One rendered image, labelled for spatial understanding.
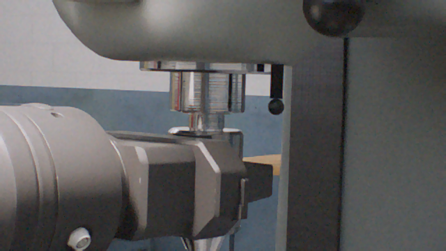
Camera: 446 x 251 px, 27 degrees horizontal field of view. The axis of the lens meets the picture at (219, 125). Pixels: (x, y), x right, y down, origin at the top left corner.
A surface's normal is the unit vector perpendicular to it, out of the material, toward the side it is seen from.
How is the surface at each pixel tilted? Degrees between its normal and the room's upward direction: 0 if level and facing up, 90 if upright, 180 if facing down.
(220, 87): 90
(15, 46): 90
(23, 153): 57
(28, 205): 91
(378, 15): 135
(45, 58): 90
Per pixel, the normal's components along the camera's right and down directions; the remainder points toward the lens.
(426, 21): -0.28, 0.90
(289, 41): 0.67, 0.60
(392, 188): -0.56, 0.03
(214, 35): 0.18, 0.76
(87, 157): 0.69, -0.40
